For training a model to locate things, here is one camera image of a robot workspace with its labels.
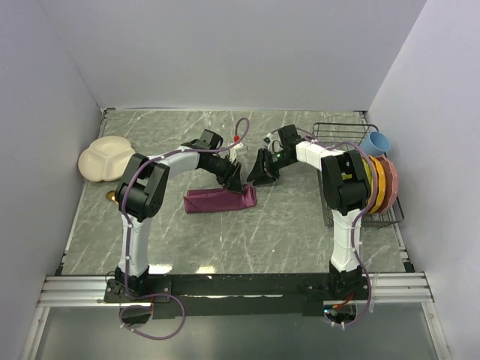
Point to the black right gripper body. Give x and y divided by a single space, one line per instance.
281 160

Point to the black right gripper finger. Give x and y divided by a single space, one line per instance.
265 180
258 172

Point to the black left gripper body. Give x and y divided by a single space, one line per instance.
220 167

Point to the purple cloth napkin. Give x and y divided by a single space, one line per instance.
219 200

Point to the gold metal spoon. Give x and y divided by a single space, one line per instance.
111 196

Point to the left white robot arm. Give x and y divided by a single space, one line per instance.
140 195

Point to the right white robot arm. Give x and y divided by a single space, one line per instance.
346 190

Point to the green scalloped plate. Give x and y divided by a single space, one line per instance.
371 177

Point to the light blue plastic cup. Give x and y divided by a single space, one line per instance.
375 144

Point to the pink scalloped plate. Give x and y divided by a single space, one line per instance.
391 184

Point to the orange scalloped plate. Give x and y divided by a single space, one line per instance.
381 184

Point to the cream divided ceramic plate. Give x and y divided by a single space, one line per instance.
105 160

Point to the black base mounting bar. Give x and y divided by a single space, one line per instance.
166 306

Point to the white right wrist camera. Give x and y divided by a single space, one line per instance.
269 141

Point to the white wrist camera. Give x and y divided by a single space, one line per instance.
239 148
269 141

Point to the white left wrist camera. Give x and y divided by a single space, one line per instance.
239 148

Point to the black wire dish rack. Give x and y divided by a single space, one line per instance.
331 134

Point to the aluminium frame rail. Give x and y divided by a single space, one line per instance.
90 291

